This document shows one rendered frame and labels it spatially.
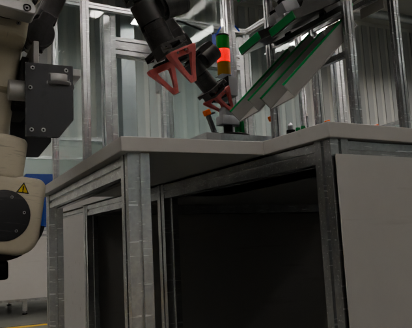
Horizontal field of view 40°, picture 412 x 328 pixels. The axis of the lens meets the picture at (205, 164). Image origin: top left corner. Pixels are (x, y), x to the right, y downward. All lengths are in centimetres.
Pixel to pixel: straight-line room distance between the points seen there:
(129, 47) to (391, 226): 207
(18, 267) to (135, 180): 559
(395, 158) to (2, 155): 79
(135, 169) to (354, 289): 46
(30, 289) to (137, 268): 560
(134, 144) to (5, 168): 29
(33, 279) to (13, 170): 547
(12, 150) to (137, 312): 42
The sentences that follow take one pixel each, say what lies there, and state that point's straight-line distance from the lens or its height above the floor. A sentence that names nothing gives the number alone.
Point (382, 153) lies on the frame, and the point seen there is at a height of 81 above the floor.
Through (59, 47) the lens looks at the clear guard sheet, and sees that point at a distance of 304.
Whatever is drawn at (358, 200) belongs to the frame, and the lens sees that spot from 109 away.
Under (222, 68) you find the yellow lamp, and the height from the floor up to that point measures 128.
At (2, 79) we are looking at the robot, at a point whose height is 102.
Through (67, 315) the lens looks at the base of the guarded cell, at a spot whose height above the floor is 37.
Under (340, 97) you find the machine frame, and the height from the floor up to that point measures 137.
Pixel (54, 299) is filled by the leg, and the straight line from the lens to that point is 190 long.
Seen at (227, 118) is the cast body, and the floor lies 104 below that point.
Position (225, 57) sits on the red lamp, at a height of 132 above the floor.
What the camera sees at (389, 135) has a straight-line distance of 117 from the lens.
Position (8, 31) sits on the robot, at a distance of 128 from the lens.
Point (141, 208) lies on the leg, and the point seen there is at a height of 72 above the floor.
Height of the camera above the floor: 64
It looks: 8 degrees up
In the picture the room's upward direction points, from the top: 3 degrees counter-clockwise
